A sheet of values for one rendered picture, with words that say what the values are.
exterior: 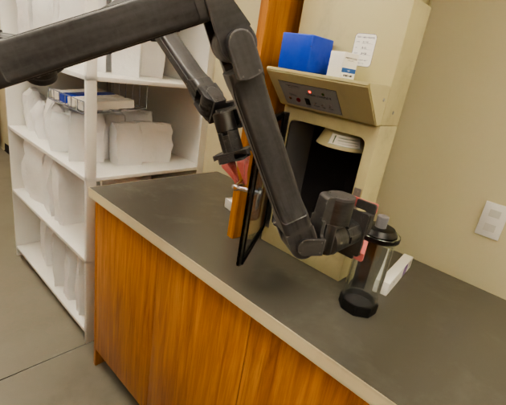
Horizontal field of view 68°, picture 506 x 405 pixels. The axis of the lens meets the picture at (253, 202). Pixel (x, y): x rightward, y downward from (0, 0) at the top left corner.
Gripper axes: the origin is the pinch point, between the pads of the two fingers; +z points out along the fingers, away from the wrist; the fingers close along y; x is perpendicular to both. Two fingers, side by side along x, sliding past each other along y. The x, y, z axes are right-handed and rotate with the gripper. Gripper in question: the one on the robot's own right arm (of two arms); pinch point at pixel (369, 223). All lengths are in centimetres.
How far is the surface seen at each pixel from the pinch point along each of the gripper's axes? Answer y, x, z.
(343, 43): 40.0, 25.2, 11.8
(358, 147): 13.7, 16.2, 17.5
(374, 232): -2.1, -1.4, 1.4
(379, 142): 17.0, 9.1, 14.1
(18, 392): -120, 114, -47
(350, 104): 25.4, 15.3, 5.4
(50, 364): -119, 122, -31
